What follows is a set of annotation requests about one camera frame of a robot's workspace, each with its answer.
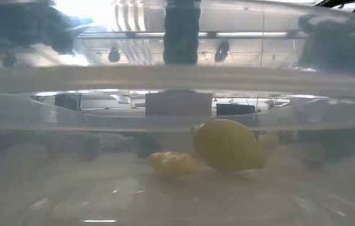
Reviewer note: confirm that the clear plastic tupperware container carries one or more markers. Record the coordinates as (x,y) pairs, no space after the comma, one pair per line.
(102,194)

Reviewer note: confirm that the yellow lemon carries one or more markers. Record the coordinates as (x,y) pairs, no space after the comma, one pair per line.
(227,146)

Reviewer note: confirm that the small yellow produce piece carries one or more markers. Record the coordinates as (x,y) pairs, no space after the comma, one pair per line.
(172,164)

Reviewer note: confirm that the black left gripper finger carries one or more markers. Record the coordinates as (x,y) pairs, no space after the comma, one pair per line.
(71,24)

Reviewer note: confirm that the green cactus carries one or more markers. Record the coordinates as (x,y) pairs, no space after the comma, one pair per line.
(182,31)

